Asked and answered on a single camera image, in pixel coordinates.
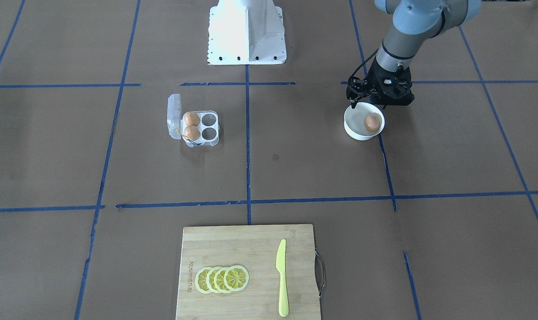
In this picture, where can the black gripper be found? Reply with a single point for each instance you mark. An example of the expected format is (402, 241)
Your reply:
(355, 90)

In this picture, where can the brown egg from bowl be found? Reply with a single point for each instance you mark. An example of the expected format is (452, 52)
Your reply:
(372, 123)

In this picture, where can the clear plastic egg carton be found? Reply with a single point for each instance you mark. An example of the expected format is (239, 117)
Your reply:
(209, 126)

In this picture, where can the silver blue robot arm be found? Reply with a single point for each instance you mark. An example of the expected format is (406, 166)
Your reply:
(415, 21)

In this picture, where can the brown egg back slot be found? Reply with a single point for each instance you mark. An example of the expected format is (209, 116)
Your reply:
(191, 118)

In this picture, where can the brown egg slot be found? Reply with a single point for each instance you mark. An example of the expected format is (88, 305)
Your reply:
(191, 118)
(192, 133)

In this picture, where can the brown egg front slot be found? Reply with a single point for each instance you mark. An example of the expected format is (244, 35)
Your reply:
(192, 133)

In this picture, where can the white ceramic bowl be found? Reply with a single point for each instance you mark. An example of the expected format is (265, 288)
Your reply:
(353, 121)

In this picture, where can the bamboo cutting board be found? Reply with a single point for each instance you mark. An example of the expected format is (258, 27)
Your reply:
(253, 247)

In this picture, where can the yellow plastic knife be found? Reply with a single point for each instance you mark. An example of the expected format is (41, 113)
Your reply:
(280, 265)

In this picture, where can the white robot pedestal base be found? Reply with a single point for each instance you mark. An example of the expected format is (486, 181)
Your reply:
(246, 32)

